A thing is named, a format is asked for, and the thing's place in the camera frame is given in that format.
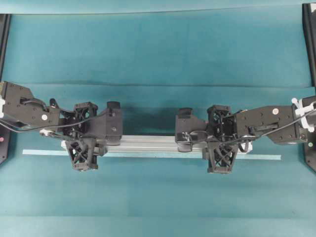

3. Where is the black frame post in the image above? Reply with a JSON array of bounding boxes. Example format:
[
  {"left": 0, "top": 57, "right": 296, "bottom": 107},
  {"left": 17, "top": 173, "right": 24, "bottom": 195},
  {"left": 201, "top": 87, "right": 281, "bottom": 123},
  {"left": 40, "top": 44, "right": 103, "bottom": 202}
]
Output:
[
  {"left": 0, "top": 14, "right": 11, "bottom": 164},
  {"left": 302, "top": 2, "right": 316, "bottom": 172}
]

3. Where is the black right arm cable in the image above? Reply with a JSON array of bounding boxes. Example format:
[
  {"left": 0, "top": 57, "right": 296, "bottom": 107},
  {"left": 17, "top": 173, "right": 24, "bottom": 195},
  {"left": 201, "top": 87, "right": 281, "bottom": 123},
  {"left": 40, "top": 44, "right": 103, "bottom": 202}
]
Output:
[{"left": 182, "top": 102, "right": 316, "bottom": 154}]

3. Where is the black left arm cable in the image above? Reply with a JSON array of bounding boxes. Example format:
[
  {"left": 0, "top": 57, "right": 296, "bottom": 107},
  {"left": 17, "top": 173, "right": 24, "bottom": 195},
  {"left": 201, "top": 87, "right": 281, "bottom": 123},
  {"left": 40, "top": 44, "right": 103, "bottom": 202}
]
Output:
[{"left": 0, "top": 98, "right": 104, "bottom": 139}]

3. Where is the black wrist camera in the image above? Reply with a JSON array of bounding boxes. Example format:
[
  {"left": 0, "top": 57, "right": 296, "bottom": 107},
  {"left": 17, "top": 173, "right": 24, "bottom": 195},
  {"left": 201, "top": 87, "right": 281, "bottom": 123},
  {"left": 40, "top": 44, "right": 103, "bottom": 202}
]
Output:
[
  {"left": 175, "top": 108, "right": 207, "bottom": 153},
  {"left": 94, "top": 101, "right": 123, "bottom": 146}
]

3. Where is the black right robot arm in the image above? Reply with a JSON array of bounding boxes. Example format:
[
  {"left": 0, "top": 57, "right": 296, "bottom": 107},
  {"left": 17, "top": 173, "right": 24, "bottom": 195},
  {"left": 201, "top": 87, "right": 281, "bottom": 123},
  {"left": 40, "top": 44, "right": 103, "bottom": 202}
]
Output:
[{"left": 202, "top": 96, "right": 316, "bottom": 174}]

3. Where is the light blue tape strip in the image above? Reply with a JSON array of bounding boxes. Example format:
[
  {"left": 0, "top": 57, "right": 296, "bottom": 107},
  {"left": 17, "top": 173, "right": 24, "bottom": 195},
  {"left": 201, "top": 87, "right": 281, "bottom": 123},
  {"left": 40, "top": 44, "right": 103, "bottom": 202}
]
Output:
[{"left": 22, "top": 149, "right": 281, "bottom": 160}]

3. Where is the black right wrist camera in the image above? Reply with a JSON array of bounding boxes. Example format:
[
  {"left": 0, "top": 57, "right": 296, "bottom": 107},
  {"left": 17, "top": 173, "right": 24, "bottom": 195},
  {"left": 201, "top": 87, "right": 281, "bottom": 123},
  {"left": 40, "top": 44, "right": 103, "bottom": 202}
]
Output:
[{"left": 175, "top": 108, "right": 207, "bottom": 153}]

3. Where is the black right frame post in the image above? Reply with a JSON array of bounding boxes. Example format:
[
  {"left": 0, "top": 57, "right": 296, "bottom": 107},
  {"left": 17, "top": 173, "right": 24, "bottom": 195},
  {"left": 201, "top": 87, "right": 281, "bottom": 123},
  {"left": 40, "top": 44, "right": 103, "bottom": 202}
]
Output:
[{"left": 302, "top": 2, "right": 316, "bottom": 172}]

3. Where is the silver aluminium extrusion rail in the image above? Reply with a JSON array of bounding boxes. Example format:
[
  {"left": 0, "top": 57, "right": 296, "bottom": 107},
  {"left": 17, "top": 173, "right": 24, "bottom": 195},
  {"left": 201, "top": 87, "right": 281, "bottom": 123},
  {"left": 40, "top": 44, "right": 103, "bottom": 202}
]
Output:
[{"left": 60, "top": 134, "right": 253, "bottom": 154}]

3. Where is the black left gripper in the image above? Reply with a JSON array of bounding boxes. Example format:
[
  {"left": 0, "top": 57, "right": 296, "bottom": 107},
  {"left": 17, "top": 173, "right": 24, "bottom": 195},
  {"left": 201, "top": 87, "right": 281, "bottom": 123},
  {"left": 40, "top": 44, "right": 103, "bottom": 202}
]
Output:
[{"left": 58, "top": 102, "right": 103, "bottom": 171}]

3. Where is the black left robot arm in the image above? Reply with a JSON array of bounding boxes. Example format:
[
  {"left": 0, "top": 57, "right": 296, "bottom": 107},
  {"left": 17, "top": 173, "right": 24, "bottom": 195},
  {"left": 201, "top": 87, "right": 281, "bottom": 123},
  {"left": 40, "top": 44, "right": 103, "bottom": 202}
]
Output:
[{"left": 0, "top": 81, "right": 106, "bottom": 171}]

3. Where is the teal table cloth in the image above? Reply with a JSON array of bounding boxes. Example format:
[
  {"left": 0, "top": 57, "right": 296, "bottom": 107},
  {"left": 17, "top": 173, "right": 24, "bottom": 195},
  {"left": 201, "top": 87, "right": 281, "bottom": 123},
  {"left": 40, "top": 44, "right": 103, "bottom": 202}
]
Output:
[{"left": 0, "top": 4, "right": 316, "bottom": 237}]

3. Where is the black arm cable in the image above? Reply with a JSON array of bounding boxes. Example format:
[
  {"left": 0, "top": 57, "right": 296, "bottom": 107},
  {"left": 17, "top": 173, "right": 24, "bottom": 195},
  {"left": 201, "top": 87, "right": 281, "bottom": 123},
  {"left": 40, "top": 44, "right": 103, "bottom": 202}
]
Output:
[
  {"left": 182, "top": 102, "right": 316, "bottom": 154},
  {"left": 0, "top": 98, "right": 104, "bottom": 139}
]

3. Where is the black left frame post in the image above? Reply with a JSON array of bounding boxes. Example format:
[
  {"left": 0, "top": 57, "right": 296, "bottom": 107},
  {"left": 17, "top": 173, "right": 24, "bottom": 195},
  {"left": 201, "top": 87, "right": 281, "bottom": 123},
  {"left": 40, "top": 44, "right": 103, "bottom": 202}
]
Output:
[{"left": 0, "top": 14, "right": 11, "bottom": 164}]

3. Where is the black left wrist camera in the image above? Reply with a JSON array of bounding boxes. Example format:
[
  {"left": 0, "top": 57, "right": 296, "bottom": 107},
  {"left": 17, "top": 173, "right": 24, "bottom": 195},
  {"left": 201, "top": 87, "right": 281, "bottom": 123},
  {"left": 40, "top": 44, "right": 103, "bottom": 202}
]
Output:
[{"left": 94, "top": 101, "right": 123, "bottom": 146}]

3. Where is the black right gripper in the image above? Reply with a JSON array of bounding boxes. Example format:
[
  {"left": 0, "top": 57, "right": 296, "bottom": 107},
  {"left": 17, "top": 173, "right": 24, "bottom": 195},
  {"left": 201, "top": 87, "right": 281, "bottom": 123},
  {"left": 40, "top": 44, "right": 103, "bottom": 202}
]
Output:
[{"left": 206, "top": 105, "right": 238, "bottom": 174}]

